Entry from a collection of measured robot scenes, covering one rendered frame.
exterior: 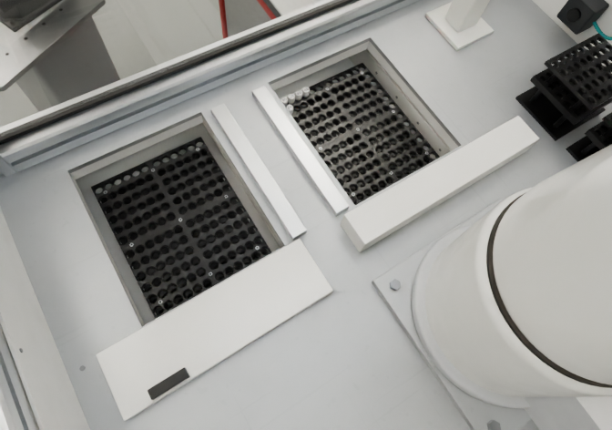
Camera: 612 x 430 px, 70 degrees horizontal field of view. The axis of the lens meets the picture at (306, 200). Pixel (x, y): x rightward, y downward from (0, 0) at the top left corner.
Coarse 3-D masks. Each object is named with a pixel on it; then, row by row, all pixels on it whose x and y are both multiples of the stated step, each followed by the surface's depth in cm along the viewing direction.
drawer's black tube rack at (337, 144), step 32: (320, 96) 74; (352, 96) 75; (384, 96) 76; (320, 128) 76; (352, 128) 72; (384, 128) 73; (416, 128) 73; (352, 160) 74; (384, 160) 70; (416, 160) 71; (352, 192) 68
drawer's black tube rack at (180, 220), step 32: (192, 160) 67; (128, 192) 64; (160, 192) 65; (192, 192) 69; (224, 192) 66; (128, 224) 66; (160, 224) 66; (192, 224) 66; (224, 224) 64; (128, 256) 64; (160, 256) 61; (192, 256) 61; (224, 256) 62; (256, 256) 65; (160, 288) 59; (192, 288) 60
